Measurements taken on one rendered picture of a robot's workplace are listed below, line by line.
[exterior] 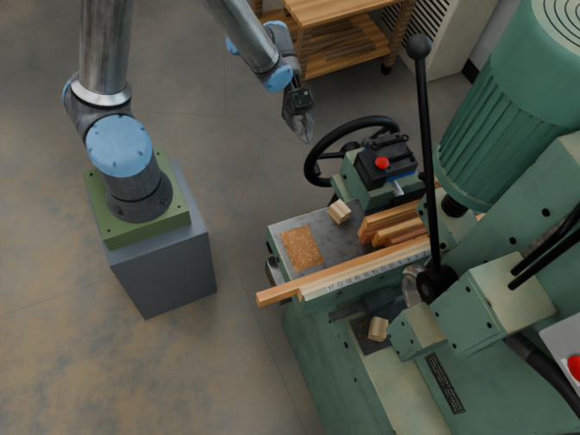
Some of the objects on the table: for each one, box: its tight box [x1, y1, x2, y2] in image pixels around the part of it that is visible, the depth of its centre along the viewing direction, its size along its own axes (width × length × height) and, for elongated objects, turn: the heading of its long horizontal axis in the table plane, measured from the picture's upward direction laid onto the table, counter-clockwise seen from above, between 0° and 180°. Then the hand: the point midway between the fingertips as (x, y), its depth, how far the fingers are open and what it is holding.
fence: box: [300, 249, 444, 309], centre depth 101 cm, size 60×2×6 cm, turn 109°
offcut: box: [328, 199, 351, 225], centre depth 106 cm, size 4×3×3 cm
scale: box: [326, 249, 431, 293], centre depth 99 cm, size 50×1×1 cm, turn 109°
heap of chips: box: [279, 224, 325, 273], centre depth 102 cm, size 7×10×2 cm
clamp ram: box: [385, 180, 426, 211], centre depth 106 cm, size 9×8×9 cm
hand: (306, 140), depth 142 cm, fingers closed
